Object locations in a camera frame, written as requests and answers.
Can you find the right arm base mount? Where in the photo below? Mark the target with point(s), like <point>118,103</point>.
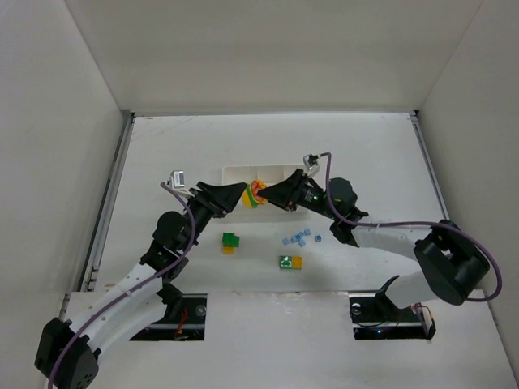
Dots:
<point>377,318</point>

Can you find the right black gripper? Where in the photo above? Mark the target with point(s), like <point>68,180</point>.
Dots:
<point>297,193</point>

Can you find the green yellow lego block pair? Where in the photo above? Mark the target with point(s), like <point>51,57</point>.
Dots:
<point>290,263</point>

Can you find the green yellow lego piece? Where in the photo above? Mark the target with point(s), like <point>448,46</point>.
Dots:
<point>248,198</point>

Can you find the green and yellow lego stack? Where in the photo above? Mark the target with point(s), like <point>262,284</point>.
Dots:
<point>230,242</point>

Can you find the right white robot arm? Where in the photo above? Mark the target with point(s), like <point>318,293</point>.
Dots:
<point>451,265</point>

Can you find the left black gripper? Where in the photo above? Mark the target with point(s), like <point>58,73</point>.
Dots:
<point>209,199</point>

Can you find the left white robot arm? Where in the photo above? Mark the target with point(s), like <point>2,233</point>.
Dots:
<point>70,351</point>

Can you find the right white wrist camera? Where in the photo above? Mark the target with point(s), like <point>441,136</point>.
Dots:
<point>311,164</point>

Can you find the yellow lego piece with flower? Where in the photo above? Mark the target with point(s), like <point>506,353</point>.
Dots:
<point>255,187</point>

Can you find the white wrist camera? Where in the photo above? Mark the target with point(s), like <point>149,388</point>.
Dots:
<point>176,183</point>
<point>311,164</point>

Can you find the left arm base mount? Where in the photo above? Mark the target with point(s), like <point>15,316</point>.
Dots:
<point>179,324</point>

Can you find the light blue lego pile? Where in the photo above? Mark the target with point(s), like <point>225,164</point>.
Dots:
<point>299,238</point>

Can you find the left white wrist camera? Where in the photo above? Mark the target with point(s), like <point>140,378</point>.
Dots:
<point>176,183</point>

